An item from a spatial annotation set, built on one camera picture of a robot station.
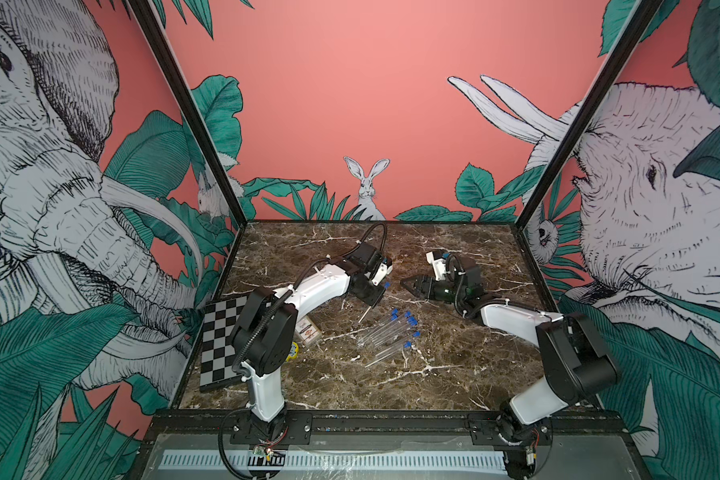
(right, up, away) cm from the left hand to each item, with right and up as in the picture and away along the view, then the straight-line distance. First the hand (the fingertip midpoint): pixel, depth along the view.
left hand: (379, 292), depth 90 cm
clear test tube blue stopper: (-4, -6, -2) cm, 8 cm away
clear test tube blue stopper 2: (+5, -9, +4) cm, 11 cm away
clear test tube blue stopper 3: (+9, -8, +5) cm, 13 cm away
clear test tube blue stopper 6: (+8, -16, -2) cm, 18 cm away
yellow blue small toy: (-25, -18, -5) cm, 31 cm away
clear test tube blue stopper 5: (+10, -13, +2) cm, 17 cm away
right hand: (+8, +4, -4) cm, 9 cm away
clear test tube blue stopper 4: (+10, -10, +3) cm, 15 cm away
